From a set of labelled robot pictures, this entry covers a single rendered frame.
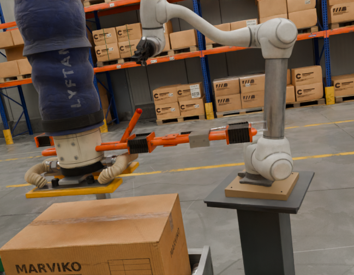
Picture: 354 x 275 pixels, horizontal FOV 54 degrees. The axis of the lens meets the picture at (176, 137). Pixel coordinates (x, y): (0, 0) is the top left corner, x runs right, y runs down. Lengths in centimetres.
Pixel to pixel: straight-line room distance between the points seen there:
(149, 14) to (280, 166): 92
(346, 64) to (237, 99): 313
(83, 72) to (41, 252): 65
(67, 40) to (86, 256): 73
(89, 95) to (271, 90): 85
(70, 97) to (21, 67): 863
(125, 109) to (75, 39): 891
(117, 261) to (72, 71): 66
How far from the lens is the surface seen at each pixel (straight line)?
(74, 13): 128
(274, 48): 166
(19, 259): 144
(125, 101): 1010
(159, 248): 120
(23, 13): 129
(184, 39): 838
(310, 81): 851
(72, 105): 125
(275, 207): 179
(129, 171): 138
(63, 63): 125
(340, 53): 995
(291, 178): 203
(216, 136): 118
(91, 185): 127
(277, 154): 169
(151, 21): 170
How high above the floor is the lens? 151
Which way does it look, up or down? 13 degrees down
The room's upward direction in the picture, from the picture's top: 9 degrees counter-clockwise
